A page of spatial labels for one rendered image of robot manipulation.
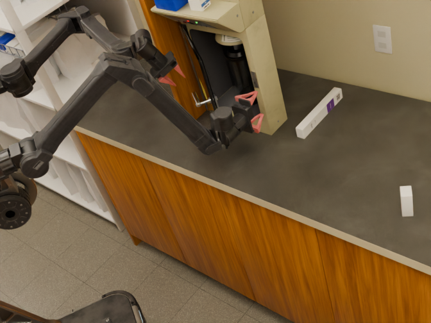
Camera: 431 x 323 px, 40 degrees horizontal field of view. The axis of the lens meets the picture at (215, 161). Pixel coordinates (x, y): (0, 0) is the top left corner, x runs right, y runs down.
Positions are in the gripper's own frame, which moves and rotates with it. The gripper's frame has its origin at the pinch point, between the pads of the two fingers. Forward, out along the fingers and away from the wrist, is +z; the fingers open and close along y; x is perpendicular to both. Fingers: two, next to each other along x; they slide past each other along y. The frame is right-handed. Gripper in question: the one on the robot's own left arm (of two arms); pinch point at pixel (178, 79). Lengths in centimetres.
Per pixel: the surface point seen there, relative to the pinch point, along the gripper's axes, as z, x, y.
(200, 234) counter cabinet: 69, -7, 47
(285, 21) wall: 33, -34, -42
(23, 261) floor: 66, -85, 162
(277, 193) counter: 39, 36, -1
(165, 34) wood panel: -5.8, -22.9, -4.8
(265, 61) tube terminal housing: 17.5, 1.7, -26.7
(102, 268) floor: 86, -56, 120
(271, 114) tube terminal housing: 36.3, 3.3, -15.2
